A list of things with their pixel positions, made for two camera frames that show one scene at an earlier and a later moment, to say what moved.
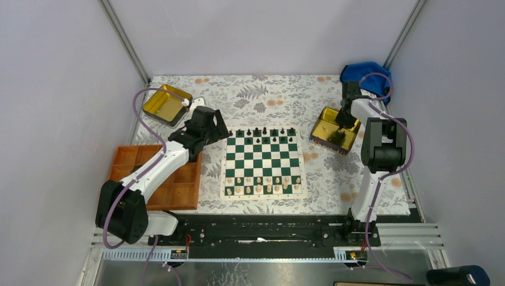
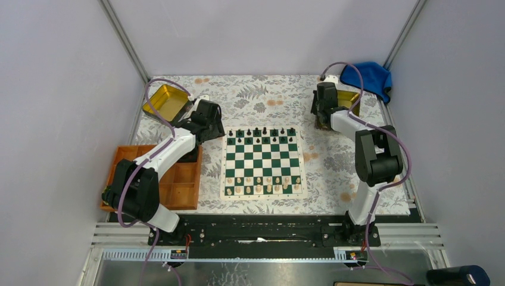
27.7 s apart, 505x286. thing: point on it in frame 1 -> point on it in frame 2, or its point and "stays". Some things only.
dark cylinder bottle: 468,275 stays
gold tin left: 166,107 stays
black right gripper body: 343,118 -> 315,105
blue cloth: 373,78 stays
